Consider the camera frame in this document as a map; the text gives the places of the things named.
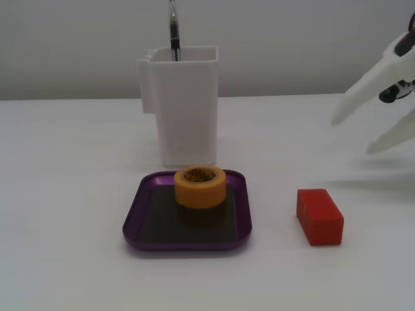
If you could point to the yellow tape roll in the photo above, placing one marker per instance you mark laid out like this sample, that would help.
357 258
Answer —
199 191

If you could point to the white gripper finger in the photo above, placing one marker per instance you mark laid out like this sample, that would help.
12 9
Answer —
395 134
366 90

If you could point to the red rectangular block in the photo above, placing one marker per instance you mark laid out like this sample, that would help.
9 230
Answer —
321 220

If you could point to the black pen in container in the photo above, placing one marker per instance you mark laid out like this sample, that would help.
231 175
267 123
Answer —
174 32

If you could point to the purple metal tray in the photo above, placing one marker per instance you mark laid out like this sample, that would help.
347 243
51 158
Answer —
162 226

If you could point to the white plastic tool holder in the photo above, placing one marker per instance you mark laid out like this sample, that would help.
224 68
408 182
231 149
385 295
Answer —
186 113

